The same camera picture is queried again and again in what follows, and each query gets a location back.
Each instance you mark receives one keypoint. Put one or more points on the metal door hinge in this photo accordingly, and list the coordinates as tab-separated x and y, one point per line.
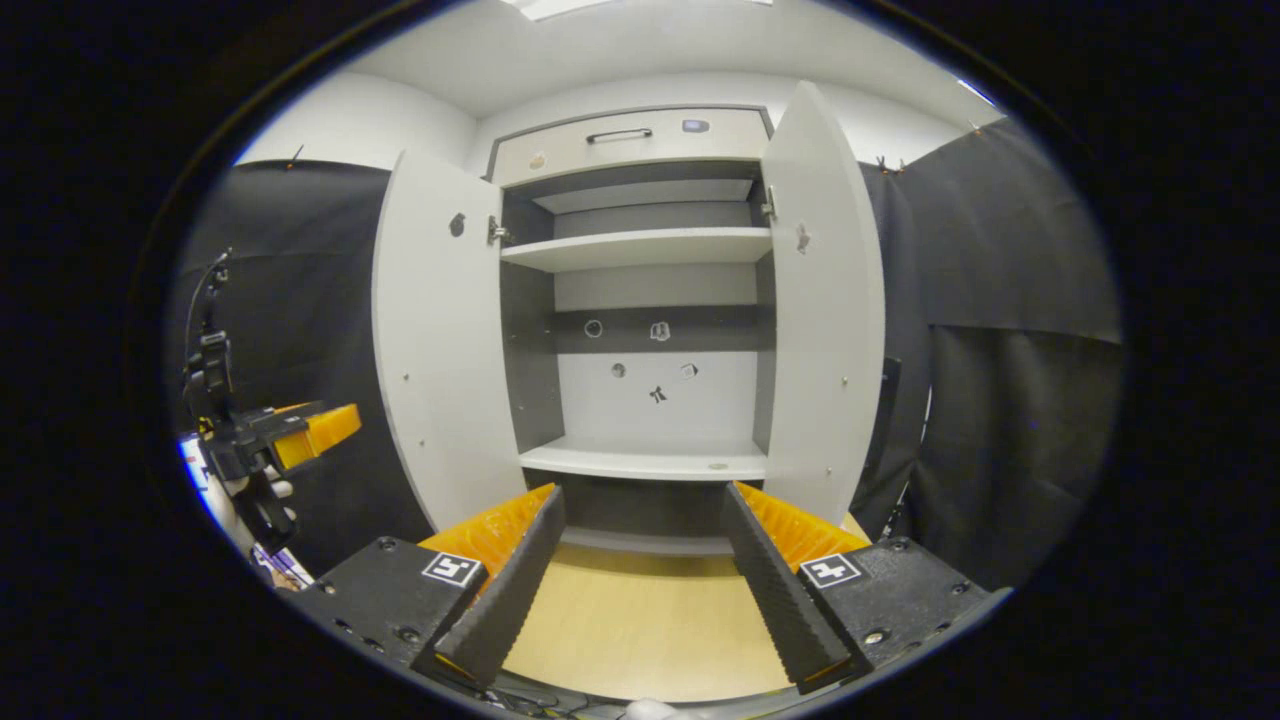
497	232
768	205

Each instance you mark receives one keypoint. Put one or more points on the long ceiling light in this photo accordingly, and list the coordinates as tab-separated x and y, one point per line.
620	6

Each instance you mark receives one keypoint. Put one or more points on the light grey cabinet shelf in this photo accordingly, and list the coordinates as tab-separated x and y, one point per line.
640	460
640	250

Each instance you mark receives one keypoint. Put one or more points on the light grey shoe cabinet door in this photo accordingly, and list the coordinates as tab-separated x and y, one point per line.
825	320
440	350

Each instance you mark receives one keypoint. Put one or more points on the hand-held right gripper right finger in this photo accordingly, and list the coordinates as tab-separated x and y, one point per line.
782	600

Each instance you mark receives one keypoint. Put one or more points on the light grey cabinet drawer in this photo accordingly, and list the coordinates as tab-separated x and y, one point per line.
560	155

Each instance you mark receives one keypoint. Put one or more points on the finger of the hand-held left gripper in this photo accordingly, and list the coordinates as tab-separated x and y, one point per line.
315	432
295	409

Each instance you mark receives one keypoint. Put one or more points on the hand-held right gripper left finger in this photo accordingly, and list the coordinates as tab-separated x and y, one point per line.
508	600

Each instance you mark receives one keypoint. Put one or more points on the grey double-door shoe cabinet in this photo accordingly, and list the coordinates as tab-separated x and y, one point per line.
530	380

